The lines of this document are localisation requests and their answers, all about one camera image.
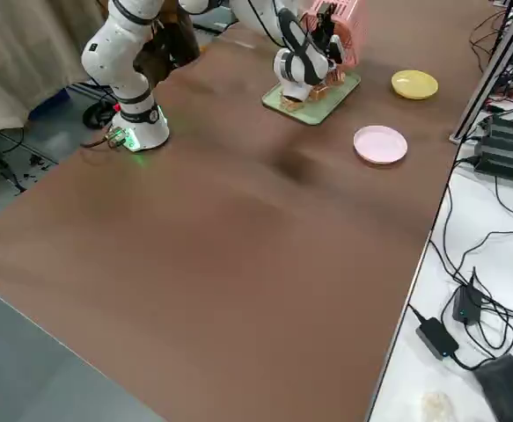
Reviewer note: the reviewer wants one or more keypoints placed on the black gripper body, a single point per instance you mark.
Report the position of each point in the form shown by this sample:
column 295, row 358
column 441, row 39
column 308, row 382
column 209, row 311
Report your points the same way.
column 322, row 37

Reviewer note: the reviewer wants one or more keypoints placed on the small pink slotted basket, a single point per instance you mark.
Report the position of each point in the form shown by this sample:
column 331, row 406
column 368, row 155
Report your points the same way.
column 350, row 26

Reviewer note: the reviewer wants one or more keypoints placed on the bread pack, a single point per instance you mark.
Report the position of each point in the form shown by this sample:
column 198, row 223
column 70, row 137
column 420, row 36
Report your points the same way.
column 292, row 104
column 334, row 77
column 317, row 92

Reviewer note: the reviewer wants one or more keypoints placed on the green rectangular tray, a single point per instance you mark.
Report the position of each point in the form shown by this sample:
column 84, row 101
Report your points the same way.
column 326, row 110

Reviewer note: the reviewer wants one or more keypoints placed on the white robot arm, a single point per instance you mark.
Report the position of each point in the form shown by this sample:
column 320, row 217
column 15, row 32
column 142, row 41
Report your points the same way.
column 119, row 57

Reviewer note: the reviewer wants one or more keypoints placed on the yellow round plate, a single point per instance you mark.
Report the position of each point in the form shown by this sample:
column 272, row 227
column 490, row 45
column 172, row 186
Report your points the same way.
column 414, row 85

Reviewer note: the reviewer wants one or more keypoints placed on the white round plate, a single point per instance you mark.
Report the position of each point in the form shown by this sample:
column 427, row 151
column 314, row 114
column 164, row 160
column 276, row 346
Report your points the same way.
column 380, row 145

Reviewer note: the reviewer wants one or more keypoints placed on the black power supply brick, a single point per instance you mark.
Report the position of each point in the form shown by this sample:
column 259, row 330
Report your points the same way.
column 502, row 158
column 511, row 129

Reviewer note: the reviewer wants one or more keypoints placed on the white desk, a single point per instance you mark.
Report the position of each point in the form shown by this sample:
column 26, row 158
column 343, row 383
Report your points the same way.
column 480, row 237

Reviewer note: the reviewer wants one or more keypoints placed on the beige curtain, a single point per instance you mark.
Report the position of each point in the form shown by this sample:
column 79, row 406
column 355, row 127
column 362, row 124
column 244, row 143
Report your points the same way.
column 27, row 57

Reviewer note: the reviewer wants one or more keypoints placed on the small black power adapter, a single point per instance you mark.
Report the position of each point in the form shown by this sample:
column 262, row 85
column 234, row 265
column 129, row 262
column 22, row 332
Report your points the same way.
column 465, row 303

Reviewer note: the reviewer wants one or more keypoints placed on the flat black power adapter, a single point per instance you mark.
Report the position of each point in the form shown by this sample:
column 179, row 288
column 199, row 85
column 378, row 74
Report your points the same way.
column 436, row 338

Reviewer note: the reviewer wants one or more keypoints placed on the dark grey pouch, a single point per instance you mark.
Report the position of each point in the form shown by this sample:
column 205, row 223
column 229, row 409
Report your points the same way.
column 507, row 391

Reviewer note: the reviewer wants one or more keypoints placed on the aluminium camera post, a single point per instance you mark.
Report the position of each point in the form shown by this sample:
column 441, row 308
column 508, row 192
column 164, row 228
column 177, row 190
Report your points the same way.
column 489, row 70

